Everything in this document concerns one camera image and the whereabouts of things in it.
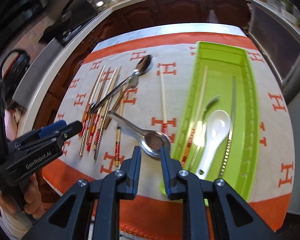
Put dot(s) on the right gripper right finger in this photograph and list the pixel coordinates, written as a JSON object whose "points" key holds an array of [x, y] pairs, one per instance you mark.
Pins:
{"points": [[211, 209]]}

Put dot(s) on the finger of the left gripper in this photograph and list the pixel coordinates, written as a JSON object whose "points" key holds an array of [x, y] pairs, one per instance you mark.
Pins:
{"points": [[37, 134], [39, 153]]}

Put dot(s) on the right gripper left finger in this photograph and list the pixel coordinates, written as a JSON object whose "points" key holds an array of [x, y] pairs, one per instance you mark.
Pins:
{"points": [[90, 210]]}

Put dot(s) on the bamboo chopstick red band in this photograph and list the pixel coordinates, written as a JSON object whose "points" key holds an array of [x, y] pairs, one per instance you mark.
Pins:
{"points": [[196, 118]]}

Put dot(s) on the steel chopstick with twisted grip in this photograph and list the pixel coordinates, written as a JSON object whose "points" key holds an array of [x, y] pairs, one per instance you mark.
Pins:
{"points": [[230, 134]]}

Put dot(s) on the steel fork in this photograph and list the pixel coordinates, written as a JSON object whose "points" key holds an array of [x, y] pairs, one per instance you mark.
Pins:
{"points": [[200, 137]]}

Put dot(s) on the short steel soup spoon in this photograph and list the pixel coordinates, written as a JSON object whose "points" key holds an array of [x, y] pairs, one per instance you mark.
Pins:
{"points": [[150, 141]]}

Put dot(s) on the white ceramic soup spoon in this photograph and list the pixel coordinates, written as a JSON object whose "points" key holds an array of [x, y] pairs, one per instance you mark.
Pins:
{"points": [[218, 127]]}

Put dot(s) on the pale bamboo chopstick red end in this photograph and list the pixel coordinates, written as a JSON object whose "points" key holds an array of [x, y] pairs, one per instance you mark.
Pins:
{"points": [[164, 123]]}

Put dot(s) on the large steel spoon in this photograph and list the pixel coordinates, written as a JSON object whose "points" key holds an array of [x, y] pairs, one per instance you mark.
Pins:
{"points": [[131, 81]]}

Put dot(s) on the person's left hand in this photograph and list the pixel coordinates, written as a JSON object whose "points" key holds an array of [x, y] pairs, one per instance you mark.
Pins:
{"points": [[33, 199]]}

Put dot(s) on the brown wooden chopstick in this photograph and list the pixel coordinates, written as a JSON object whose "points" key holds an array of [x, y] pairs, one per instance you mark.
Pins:
{"points": [[89, 101]]}

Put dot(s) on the steel stove splash guard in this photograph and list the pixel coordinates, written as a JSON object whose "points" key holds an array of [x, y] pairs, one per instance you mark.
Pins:
{"points": [[30, 81]]}

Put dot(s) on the thin steel chopstick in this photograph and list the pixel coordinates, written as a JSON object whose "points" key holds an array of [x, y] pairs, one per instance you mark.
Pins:
{"points": [[103, 110]]}

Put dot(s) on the black red pressure cooker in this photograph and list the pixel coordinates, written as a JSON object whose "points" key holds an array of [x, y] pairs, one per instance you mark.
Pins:
{"points": [[15, 72]]}

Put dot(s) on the green plastic utensil tray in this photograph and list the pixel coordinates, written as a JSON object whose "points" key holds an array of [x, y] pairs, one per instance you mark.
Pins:
{"points": [[223, 62]]}

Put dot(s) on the black wok on stove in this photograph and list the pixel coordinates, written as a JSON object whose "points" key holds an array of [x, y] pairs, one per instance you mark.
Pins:
{"points": [[75, 14]]}

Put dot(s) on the orange beige H-pattern cloth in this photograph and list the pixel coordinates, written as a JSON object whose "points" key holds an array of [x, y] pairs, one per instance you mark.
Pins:
{"points": [[273, 181]]}

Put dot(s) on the silver countertop oven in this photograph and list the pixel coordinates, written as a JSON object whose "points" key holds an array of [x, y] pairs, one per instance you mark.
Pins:
{"points": [[279, 44]]}

